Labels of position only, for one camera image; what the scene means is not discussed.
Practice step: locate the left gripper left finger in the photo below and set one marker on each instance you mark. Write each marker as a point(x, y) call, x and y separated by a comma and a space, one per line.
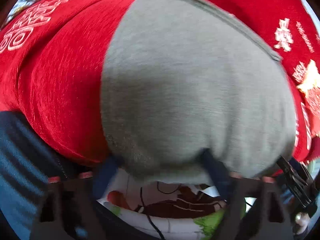
point(67, 209)

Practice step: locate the blue trousers leg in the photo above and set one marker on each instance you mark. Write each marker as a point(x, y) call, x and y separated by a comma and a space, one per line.
point(27, 163)

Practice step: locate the red wedding bed cover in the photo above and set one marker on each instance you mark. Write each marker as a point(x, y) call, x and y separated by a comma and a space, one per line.
point(52, 57)

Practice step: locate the grey knit sweater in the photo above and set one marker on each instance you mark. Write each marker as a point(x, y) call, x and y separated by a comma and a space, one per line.
point(180, 76)

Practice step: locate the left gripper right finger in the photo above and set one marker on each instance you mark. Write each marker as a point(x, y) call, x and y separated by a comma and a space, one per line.
point(254, 209)

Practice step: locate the floral patterned bed sheet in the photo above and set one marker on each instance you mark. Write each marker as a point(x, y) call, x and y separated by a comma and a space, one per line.
point(169, 211)

